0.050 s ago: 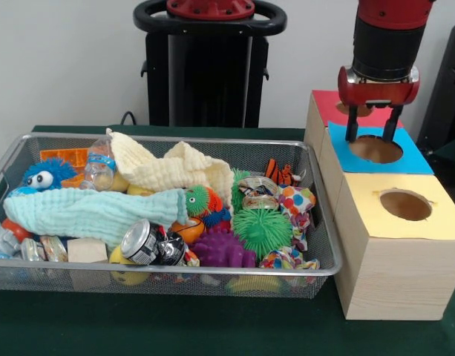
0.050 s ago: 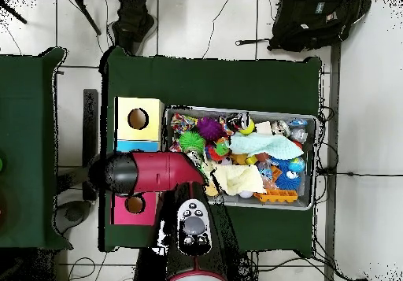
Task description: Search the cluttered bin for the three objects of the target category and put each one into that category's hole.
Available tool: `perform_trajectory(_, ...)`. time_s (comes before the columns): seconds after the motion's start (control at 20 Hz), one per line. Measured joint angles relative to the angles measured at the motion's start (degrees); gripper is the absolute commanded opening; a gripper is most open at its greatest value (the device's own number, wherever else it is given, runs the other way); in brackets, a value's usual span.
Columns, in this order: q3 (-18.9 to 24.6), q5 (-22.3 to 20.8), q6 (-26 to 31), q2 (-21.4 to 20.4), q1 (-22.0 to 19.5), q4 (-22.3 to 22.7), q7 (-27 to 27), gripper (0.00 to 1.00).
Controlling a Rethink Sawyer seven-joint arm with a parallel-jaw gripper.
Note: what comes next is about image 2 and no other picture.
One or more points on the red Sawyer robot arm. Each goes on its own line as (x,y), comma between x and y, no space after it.
(157,170)

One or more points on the wooden box with three holes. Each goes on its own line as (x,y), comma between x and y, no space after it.
(138,131)

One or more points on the clear mesh bin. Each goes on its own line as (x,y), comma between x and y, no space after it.
(302,204)

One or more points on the green spiky rubber ball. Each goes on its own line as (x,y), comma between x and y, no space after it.
(192,141)

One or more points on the purple spiky rubber ball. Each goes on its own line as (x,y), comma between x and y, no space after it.
(209,129)

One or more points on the crushed black can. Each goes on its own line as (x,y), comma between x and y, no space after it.
(236,121)

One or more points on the cream cloth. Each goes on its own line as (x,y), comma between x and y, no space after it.
(242,178)

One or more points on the mint green cloth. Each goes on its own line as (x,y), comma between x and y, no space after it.
(267,145)

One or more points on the dark green table cloth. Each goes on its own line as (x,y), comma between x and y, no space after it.
(25,136)
(220,82)

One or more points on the clear plastic bottle blue label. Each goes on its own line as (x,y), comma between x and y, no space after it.
(265,170)

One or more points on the orange plastic tray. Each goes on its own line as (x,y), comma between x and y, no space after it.
(278,196)

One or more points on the blue fuzzy toy with eyes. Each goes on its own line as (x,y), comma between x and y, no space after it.
(288,181)

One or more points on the black standing panel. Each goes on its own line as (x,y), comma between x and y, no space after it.
(90,120)

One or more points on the person's foot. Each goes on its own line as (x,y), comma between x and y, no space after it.
(133,22)

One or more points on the grey stand foot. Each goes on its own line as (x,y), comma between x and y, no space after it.
(74,213)

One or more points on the black backpack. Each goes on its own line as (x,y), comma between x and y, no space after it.
(315,26)

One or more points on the black tripod leg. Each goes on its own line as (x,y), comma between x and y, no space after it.
(14,14)
(89,19)

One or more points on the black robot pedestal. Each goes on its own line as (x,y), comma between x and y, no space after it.
(148,268)

